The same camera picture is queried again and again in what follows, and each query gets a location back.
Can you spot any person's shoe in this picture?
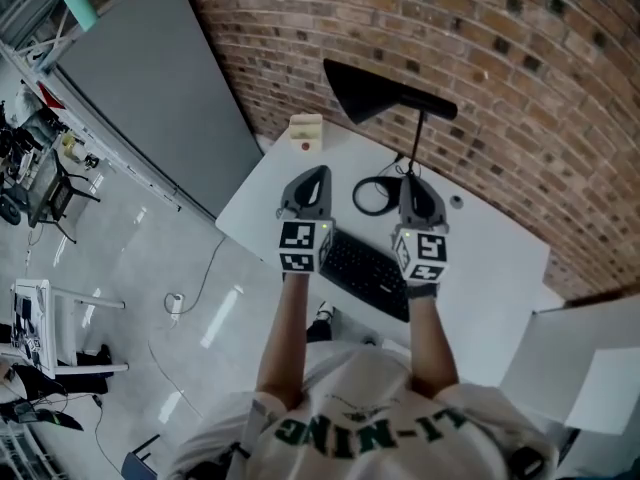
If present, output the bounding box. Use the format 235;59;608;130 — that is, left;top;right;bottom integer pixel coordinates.
306;301;336;342

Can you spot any person's right forearm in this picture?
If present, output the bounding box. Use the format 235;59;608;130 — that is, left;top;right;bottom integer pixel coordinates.
406;283;461;400

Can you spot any white shelf rack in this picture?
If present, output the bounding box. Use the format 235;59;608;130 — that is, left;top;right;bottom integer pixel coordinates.
8;278;130;375

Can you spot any person's left forearm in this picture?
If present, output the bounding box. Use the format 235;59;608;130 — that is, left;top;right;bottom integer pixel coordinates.
255;269;327;412

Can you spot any person's white printed shirt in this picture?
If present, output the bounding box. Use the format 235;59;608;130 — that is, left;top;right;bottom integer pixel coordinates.
168;340;562;480

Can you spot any white box with red button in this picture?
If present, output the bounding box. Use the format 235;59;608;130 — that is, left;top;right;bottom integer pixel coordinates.
289;113;324;152

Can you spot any black desk lamp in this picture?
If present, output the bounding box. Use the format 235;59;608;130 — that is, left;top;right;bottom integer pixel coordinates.
323;58;459;216

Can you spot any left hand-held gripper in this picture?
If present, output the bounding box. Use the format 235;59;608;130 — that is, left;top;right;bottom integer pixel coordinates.
274;164;336;275

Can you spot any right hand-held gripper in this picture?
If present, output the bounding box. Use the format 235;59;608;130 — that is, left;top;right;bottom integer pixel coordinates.
390;174;452;287

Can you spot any grey floor cable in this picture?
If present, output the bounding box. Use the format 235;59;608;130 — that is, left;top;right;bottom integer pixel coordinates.
164;235;227;315

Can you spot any blue chair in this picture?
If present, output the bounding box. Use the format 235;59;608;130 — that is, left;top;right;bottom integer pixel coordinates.
121;434;162;480

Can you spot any teal roll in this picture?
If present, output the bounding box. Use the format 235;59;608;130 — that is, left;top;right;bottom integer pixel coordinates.
57;0;100;33

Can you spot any white table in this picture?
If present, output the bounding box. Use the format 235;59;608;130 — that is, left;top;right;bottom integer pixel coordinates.
214;116;552;353

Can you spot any black keyboard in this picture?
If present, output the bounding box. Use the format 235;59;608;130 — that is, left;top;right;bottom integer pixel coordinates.
318;228;413;324

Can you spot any black chair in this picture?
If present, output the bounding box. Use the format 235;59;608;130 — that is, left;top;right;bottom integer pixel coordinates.
28;149;102;245

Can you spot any white power strip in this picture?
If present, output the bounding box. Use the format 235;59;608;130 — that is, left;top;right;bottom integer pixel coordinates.
166;292;186;328

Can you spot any grey partition board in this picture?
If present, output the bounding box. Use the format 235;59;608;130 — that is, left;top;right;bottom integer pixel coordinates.
53;0;266;220

